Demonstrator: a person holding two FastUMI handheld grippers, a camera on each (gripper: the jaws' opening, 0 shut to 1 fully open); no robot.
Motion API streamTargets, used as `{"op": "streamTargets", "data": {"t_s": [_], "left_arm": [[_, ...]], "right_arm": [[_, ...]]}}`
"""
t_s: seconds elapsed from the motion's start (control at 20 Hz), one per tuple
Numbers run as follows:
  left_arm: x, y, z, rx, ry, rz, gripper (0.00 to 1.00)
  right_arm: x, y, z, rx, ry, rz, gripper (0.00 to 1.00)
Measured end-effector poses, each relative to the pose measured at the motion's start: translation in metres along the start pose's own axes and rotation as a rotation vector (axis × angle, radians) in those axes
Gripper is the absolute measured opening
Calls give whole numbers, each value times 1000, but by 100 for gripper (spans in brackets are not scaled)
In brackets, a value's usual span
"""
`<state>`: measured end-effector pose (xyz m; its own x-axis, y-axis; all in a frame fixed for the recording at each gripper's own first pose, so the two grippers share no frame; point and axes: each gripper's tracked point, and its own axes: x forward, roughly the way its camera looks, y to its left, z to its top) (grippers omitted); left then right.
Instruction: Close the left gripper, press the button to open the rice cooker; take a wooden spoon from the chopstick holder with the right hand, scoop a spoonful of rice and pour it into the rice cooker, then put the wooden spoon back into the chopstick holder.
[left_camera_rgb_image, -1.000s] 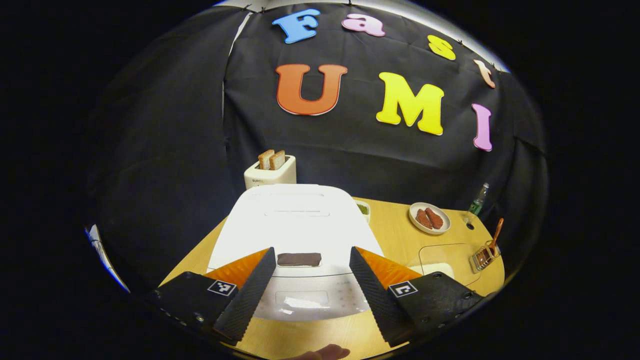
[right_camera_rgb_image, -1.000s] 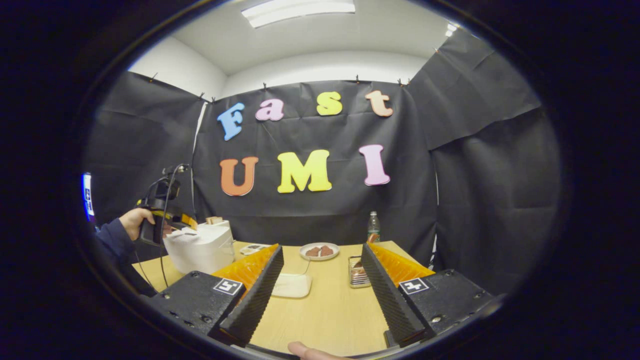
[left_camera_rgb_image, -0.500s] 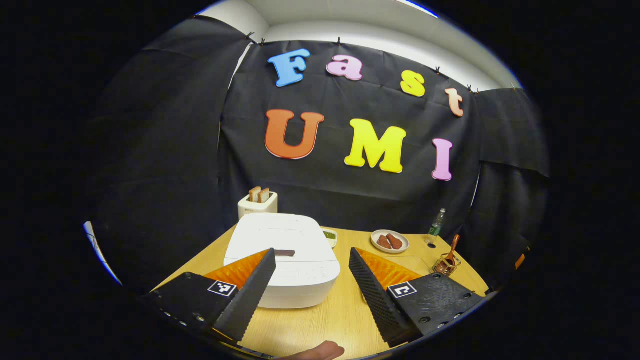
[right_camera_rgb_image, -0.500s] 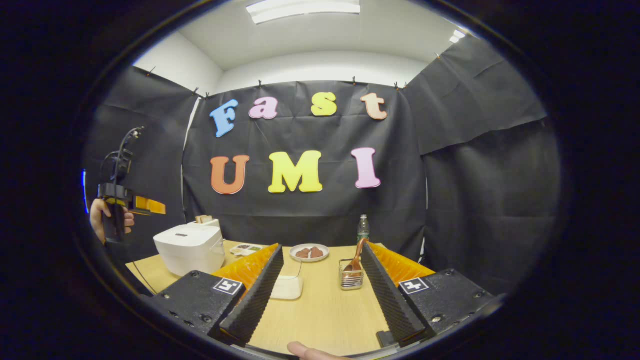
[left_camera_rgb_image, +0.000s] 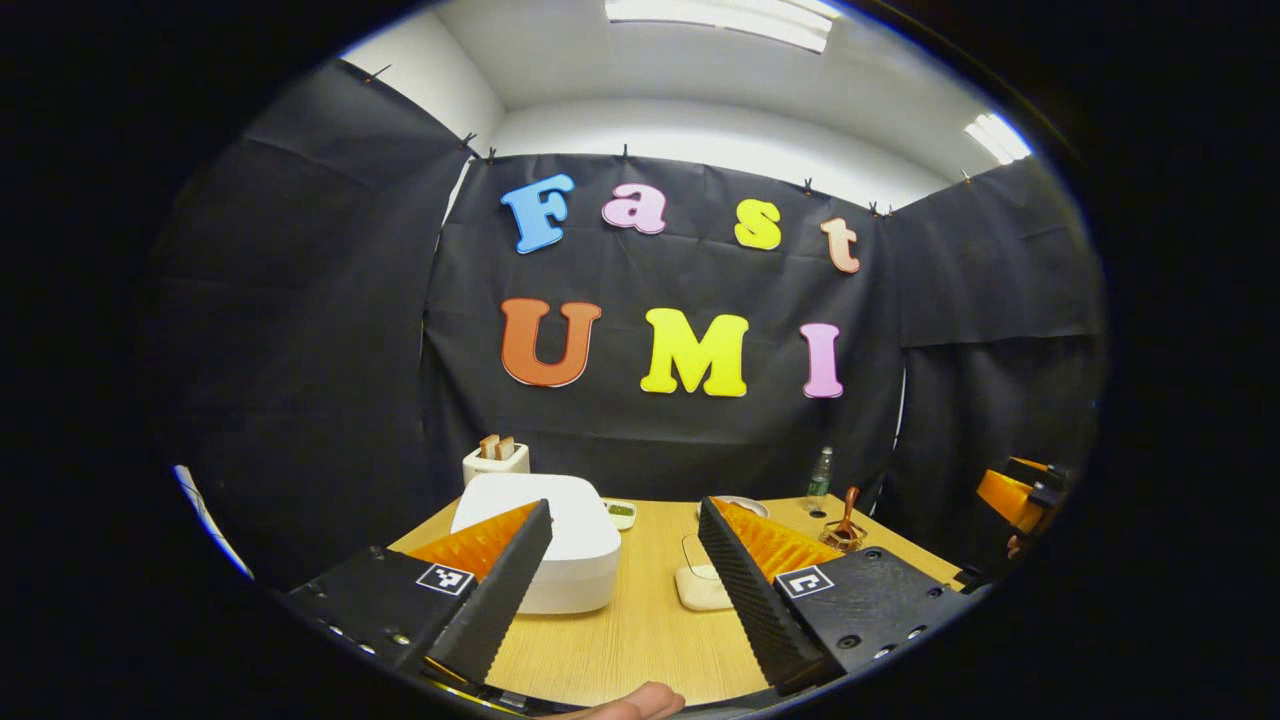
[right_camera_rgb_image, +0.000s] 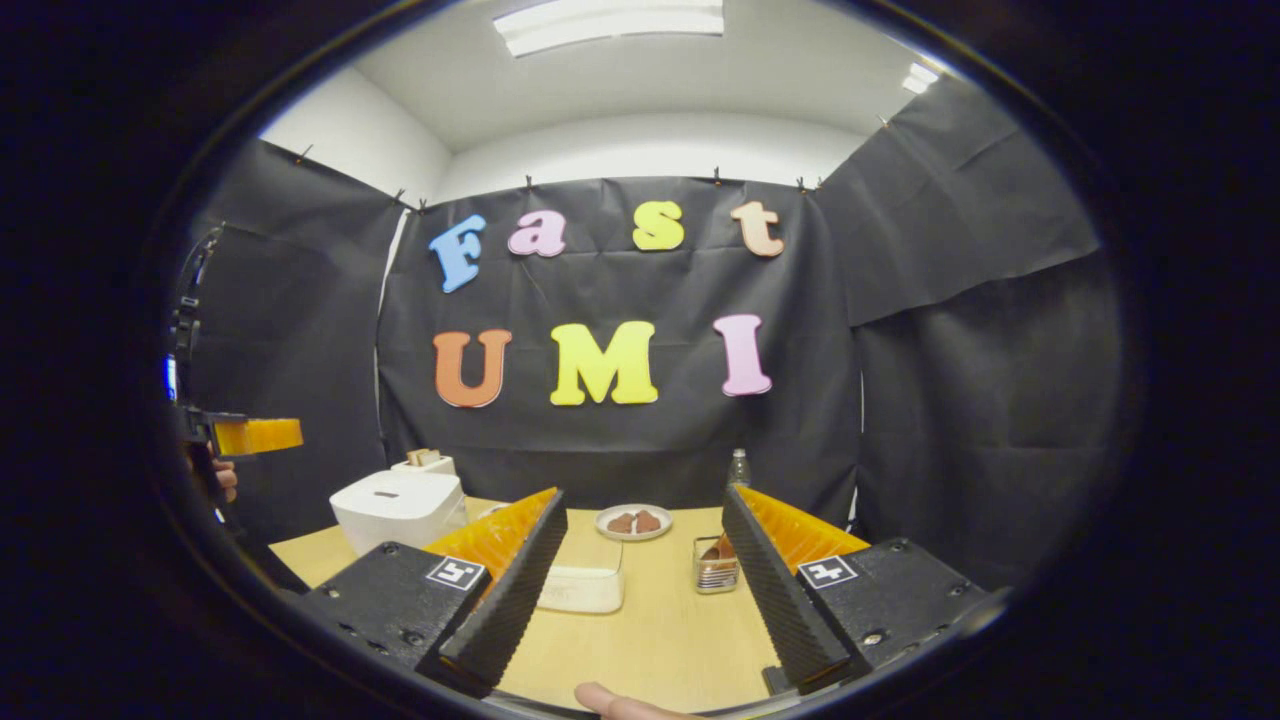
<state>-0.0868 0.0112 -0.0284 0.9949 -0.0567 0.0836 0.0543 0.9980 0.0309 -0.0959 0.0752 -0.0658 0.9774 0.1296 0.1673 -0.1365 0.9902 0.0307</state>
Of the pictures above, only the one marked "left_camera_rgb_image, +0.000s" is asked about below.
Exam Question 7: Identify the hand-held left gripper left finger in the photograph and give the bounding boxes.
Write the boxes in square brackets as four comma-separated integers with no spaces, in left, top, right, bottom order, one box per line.
[283,500,554,689]

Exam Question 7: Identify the white toaster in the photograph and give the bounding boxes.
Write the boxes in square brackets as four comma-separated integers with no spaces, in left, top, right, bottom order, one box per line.
[462,435,531,488]

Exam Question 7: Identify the row of black cloth clips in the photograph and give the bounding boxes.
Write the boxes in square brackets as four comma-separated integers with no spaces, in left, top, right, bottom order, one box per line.
[360,62,976,219]

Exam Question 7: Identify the long ceiling light panel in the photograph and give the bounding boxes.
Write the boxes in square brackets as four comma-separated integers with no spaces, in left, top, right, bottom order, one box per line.
[605,0,836,53]

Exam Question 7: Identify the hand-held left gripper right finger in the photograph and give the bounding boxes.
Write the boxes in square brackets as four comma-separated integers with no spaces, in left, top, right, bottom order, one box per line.
[698,496,978,696]

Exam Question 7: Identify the small ceiling light panel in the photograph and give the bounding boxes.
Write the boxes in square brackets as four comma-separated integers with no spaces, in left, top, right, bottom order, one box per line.
[965,112,1032,166]

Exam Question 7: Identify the white rice cooker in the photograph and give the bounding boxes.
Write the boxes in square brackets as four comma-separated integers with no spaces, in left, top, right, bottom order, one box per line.
[450,472,623,615]

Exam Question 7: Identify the black backdrop cloth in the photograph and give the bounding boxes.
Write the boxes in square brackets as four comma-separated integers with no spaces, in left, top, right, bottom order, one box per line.
[150,58,1106,591]

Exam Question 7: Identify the white round plate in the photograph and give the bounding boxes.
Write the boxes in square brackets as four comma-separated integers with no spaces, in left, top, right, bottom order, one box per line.
[697,495,769,521]

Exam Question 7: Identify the clear plastic bottle green label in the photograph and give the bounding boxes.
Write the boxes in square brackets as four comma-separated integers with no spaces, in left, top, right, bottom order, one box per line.
[806,446,834,513]

